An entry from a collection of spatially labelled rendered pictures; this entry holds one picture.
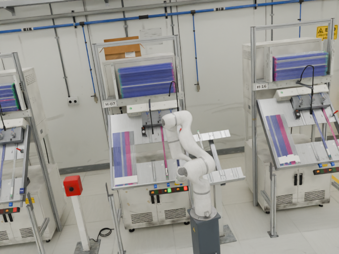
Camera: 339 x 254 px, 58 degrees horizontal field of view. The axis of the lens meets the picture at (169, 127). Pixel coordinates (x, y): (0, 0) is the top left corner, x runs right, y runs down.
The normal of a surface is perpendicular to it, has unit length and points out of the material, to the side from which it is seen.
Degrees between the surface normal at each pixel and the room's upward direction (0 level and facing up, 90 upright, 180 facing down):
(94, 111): 90
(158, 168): 48
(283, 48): 90
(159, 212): 90
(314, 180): 90
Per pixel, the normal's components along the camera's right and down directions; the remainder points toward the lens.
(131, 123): -0.02, -0.40
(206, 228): 0.31, 0.27
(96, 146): 0.07, 0.31
